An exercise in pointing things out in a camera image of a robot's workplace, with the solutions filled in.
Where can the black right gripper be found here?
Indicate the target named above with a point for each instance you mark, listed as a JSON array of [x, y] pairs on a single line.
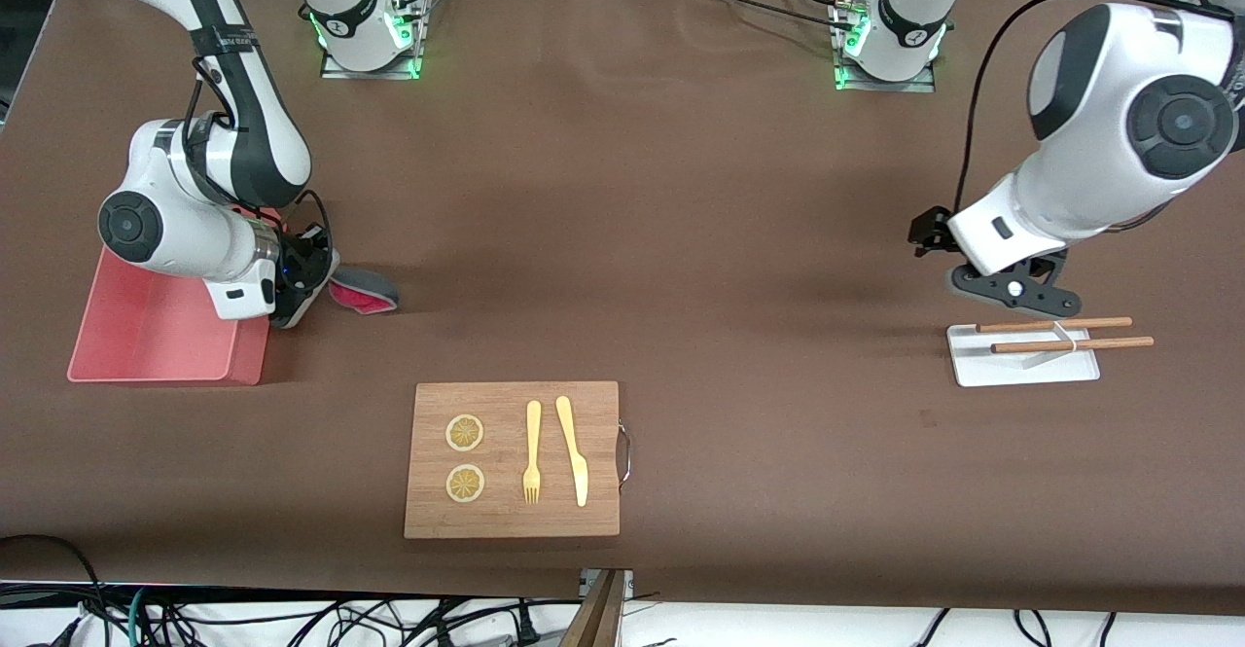
[[298, 275]]

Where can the grey and pink cloth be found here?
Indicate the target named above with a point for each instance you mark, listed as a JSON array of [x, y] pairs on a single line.
[[365, 295]]

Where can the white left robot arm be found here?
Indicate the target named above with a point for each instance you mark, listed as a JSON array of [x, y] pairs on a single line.
[[1119, 141]]

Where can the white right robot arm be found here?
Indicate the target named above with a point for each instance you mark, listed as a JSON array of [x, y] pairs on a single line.
[[195, 219]]

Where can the white metal rack base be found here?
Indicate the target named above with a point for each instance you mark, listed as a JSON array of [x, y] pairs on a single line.
[[982, 370]]

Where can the pink plastic bin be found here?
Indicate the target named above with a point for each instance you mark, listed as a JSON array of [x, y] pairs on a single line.
[[146, 336]]

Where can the lemon slice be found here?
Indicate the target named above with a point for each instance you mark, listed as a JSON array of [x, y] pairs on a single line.
[[465, 484], [465, 433]]

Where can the yellow plastic fork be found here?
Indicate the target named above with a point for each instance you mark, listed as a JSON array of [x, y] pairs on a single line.
[[533, 433]]

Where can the yellow plastic knife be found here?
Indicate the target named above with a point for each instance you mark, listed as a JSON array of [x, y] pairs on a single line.
[[570, 443]]

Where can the wooden cutting board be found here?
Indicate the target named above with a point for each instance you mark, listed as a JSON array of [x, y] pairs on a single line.
[[511, 521]]

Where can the black power plug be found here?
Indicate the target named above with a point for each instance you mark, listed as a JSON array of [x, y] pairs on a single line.
[[527, 628]]

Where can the wooden plank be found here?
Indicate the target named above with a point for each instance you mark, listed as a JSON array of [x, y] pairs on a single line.
[[595, 618]]

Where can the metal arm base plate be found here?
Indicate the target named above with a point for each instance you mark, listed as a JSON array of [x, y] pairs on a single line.
[[374, 74], [890, 87]]

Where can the small metal bracket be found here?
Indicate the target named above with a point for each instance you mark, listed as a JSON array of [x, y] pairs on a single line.
[[627, 584]]

